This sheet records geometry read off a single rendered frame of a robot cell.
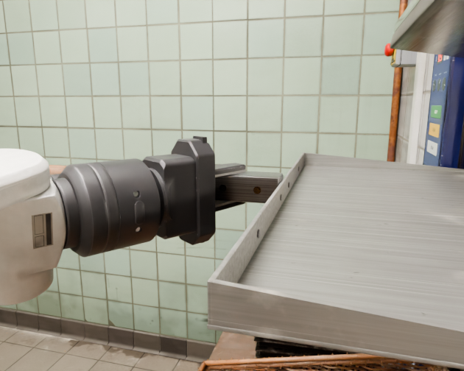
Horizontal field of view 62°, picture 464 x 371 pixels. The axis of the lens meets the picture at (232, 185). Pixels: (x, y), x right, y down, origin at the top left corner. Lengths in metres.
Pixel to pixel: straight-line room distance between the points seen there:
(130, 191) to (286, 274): 0.17
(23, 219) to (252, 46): 1.47
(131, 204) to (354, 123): 1.38
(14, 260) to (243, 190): 0.25
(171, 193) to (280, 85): 1.32
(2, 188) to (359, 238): 0.28
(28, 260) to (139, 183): 0.11
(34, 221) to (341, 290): 0.24
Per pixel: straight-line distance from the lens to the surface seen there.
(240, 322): 0.21
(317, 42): 1.68
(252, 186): 0.45
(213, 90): 1.75
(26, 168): 0.34
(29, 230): 0.35
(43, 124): 2.20
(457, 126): 0.86
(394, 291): 0.27
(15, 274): 0.37
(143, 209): 0.37
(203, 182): 0.42
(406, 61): 1.33
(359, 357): 0.86
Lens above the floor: 1.30
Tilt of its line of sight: 12 degrees down
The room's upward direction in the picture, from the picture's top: straight up
